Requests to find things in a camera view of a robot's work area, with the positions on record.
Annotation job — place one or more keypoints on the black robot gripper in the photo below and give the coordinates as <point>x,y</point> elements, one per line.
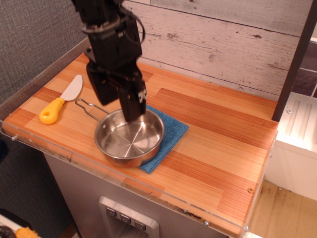
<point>112,71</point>

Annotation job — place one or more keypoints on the silver steel pot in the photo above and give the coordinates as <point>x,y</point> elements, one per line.
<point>125,144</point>

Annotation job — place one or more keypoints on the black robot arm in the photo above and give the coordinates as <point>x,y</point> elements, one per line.
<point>102,9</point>

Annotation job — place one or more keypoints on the blue folded cloth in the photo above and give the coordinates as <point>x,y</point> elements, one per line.
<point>174,131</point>

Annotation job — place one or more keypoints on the grey toy fridge cabinet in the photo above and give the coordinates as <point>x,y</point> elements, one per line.
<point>81,190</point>

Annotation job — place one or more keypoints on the clear acrylic table guard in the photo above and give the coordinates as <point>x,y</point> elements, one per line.
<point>205,177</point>

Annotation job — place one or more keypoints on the silver dispenser panel with buttons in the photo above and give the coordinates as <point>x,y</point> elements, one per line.
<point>124,222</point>

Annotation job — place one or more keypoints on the orange fuzzy object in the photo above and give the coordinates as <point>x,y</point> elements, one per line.
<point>26,233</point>

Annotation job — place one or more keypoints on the white toy sink unit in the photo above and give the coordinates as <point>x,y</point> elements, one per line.
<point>292,163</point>

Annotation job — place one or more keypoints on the yellow handled toy knife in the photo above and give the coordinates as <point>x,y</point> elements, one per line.
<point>50,113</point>

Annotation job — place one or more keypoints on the dark right shelf post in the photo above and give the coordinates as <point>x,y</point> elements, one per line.
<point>296,61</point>

